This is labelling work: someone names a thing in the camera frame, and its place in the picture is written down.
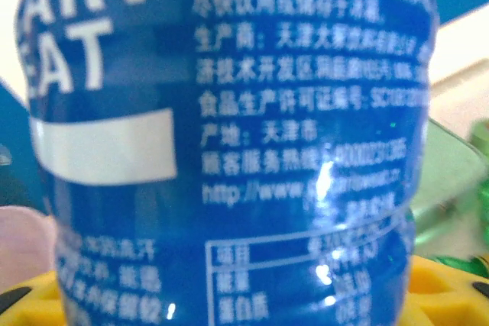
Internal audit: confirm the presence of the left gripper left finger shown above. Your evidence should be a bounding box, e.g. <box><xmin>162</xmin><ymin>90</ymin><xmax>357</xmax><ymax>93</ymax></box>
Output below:
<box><xmin>0</xmin><ymin>269</ymin><xmax>68</xmax><ymax>326</ymax></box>

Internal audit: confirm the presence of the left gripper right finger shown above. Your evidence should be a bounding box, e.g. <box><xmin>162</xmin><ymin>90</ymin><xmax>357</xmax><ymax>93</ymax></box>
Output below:
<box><xmin>404</xmin><ymin>256</ymin><xmax>489</xmax><ymax>326</ymax></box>

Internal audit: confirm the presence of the blue-label bottle with white cap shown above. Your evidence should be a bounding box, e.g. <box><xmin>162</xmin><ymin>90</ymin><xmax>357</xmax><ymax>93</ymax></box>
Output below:
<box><xmin>13</xmin><ymin>0</ymin><xmax>440</xmax><ymax>326</ymax></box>

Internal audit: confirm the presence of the green plastic container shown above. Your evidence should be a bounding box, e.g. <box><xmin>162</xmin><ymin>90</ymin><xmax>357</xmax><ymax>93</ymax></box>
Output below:
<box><xmin>412</xmin><ymin>118</ymin><xmax>489</xmax><ymax>262</ymax></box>

